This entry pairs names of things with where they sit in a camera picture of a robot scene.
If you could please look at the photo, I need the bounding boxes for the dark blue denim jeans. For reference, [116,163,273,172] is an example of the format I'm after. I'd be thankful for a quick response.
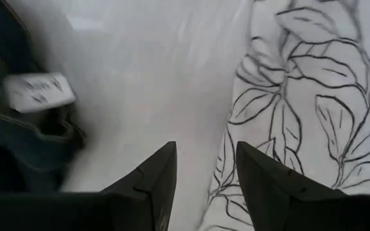
[0,0,87,194]

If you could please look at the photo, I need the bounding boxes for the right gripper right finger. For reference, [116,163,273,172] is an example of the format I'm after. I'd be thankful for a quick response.
[236,141,370,231]

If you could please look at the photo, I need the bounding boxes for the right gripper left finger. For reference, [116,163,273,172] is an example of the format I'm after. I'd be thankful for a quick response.
[0,141,178,231]

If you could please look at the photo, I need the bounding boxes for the white paper jeans tag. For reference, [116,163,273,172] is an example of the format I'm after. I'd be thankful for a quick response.
[3,72,77,114]

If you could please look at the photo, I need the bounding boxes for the white black-patterned garment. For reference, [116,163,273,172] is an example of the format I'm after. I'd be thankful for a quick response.
[197,0,370,231]

